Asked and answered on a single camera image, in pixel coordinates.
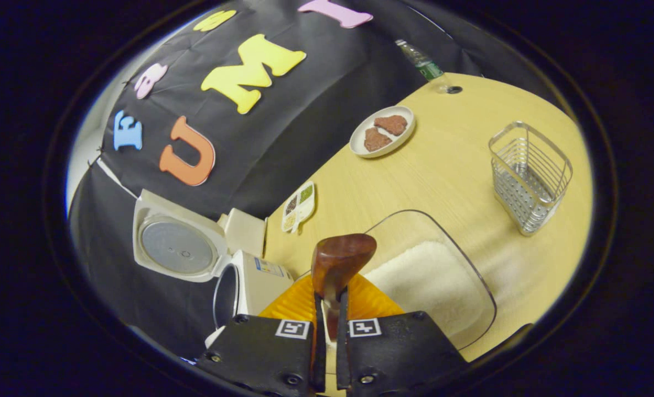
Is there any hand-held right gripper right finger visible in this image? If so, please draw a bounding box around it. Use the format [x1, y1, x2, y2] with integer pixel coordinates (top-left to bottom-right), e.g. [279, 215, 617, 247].
[335, 273, 471, 397]

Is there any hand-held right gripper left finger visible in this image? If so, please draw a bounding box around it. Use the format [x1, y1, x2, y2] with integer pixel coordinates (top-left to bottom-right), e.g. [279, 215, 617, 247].
[194, 273, 327, 397]

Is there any clear rice container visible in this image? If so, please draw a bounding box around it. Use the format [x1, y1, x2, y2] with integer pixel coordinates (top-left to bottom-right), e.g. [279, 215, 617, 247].
[296, 210, 497, 353]

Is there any brown wooden spoon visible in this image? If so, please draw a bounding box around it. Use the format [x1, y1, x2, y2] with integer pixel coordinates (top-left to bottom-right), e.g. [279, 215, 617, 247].
[311, 233, 377, 342]

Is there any white rice cooker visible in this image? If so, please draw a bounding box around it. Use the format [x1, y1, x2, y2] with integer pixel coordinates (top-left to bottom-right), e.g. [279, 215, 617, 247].
[133, 189, 295, 348]

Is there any metal wire chopstick holder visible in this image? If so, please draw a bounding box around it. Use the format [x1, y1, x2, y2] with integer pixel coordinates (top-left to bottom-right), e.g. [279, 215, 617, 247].
[488, 121, 574, 237]

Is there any white toaster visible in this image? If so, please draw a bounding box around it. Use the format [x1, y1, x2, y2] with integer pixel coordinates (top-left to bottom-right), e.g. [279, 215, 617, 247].
[217, 208, 268, 259]

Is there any white sectioned condiment dish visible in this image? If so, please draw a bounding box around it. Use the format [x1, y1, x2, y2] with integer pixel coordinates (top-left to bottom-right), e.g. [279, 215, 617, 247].
[281, 181, 316, 234]

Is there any black backdrop cloth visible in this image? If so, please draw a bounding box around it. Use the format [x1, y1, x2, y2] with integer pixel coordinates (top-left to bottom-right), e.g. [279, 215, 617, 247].
[68, 0, 531, 359]

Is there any white round plate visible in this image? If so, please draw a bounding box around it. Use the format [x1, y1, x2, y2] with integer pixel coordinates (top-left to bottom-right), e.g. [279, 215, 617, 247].
[349, 105, 416, 159]

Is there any brown meat piece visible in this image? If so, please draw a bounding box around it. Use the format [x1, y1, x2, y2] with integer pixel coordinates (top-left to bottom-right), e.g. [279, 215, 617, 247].
[374, 115, 408, 137]
[364, 127, 393, 153]

